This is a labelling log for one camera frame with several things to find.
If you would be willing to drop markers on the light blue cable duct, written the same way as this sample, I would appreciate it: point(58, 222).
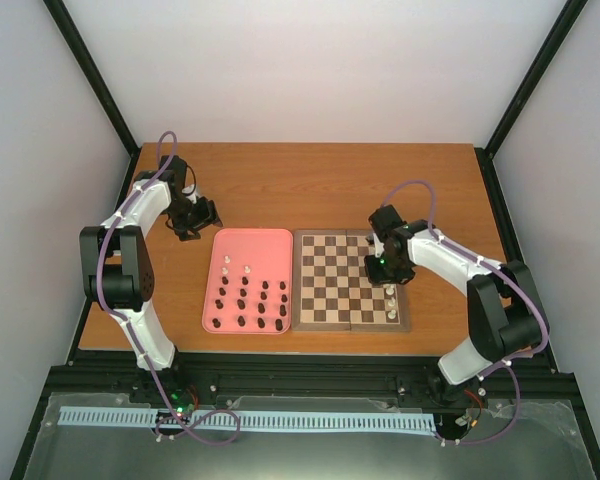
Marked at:
point(252, 421)

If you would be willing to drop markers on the black aluminium frame rail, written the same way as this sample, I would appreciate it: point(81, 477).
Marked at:
point(214, 377)

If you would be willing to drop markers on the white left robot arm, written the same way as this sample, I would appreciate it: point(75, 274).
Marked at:
point(116, 267)

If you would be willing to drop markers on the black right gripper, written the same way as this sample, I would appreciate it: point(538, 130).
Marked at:
point(377, 278)

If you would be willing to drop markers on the controller circuit board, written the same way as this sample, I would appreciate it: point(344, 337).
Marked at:
point(472, 415)
point(185, 401)

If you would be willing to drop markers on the left controller circuit board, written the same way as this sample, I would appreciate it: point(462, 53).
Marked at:
point(185, 401)

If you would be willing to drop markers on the right controller circuit board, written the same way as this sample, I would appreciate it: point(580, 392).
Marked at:
point(472, 415)

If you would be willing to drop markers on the wooden chessboard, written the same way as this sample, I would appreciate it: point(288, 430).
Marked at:
point(331, 290)

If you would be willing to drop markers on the pink plastic tray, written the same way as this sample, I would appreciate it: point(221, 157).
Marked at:
point(269, 255)

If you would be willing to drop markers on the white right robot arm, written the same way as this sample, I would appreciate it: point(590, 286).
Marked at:
point(505, 316)

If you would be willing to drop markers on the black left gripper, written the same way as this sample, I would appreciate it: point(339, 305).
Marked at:
point(209, 216)

